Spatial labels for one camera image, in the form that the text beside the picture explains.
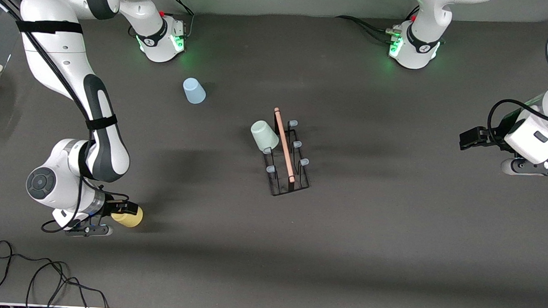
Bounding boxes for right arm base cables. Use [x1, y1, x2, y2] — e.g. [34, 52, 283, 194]
[129, 0, 196, 41]

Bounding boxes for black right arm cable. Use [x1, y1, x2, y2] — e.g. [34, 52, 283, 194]
[0, 0, 141, 237]

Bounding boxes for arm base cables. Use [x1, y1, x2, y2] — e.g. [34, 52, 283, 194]
[334, 0, 404, 44]
[129, 0, 196, 41]

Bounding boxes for yellow plastic cup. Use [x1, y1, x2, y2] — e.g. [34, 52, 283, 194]
[111, 204, 144, 228]

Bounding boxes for dark grey table mat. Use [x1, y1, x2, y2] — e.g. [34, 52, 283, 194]
[0, 0, 548, 308]

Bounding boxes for loose black cable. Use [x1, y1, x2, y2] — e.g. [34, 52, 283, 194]
[0, 240, 112, 308]

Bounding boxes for black wire cup holder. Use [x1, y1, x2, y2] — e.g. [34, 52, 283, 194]
[259, 105, 314, 198]

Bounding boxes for light blue plastic cup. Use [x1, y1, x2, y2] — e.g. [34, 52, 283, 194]
[182, 77, 207, 105]

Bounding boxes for pale green plastic cup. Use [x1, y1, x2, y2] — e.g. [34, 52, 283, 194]
[249, 120, 281, 153]

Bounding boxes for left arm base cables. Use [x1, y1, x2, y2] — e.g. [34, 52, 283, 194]
[334, 0, 404, 44]

